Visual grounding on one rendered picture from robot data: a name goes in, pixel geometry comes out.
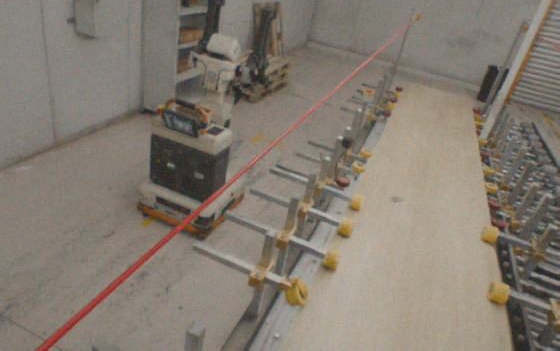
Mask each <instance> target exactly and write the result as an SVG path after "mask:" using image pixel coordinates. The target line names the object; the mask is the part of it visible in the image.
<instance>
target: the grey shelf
mask: <svg viewBox="0 0 560 351"><path fill-rule="evenodd" d="M207 7H208V0H199V2H198V3H197V4H189V8H186V7H183V5H180V0H176V3H175V0H143V45H142V102H141V113H142V114H144V113H145V111H143V106H144V108H147V109H150V110H152V111H154V112H157V109H158V106H159V105H161V104H162V105H165V103H166V101H167V100H169V99H170V98H172V97H174V98H177V99H181V100H184V101H187V102H190V103H193V104H198V103H200V102H201V99H202V98H204V97H205V88H203V87H202V86H201V85H202V79H203V74H202V73H199V72H198V71H197V70H196V68H191V69H188V70H183V71H180V72H178V73H177V59H178V58H182V57H186V56H188V52H189V51H191V52H194V51H195V50H196V45H197V44H198V42H199V40H197V41H192V42H187V43H182V44H178V43H179V27H188V26H189V25H190V26H189V27H191V28H192V27H197V28H198V30H200V29H205V18H206V13H207ZM191 15H192V18H191ZM189 23H190V24H189ZM175 31H176V32H175ZM173 32H174V37H173ZM175 33H176V34H175ZM185 48H186V49H185ZM187 48H188V49H187ZM187 50H188V51H187ZM173 61H174V63H173ZM173 64H174V65H173ZM173 66H174V67H173ZM171 67H172V71H171ZM185 86H186V87H185Z"/></svg>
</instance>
